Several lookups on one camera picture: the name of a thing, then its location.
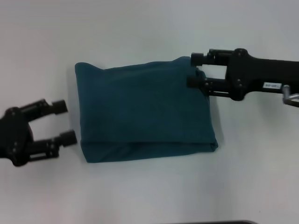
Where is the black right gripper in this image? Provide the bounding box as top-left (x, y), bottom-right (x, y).
top-left (186, 48), bottom-right (299, 102)

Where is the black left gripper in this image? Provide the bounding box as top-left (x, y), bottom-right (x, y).
top-left (0, 99), bottom-right (78, 168)

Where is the teal t-shirt with beige letters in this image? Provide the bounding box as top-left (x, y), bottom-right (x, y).
top-left (74, 56), bottom-right (220, 164)

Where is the silver elbow plug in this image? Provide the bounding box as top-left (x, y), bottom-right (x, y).
top-left (281, 85), bottom-right (299, 108)

